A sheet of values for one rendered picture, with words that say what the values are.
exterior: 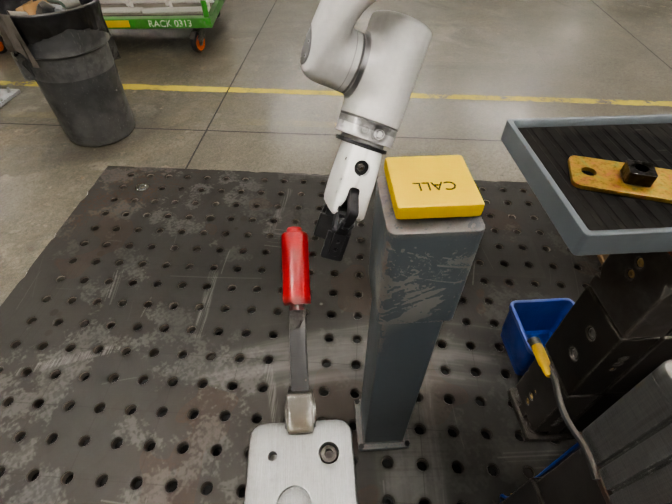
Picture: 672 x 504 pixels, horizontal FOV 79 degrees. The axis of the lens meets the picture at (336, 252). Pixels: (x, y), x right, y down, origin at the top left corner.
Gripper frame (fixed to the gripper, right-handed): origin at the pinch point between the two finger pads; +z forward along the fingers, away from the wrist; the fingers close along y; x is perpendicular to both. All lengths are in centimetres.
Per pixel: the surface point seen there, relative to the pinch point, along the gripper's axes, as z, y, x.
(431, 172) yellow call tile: -16.0, -30.0, 1.7
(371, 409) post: 14.1, -18.8, -7.6
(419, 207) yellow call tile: -13.8, -33.0, 2.9
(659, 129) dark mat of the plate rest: -24.9, -27.7, -16.8
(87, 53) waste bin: -7, 189, 105
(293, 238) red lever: -8.8, -31.0, 10.0
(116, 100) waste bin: 13, 208, 94
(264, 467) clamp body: 3.6, -38.9, 8.7
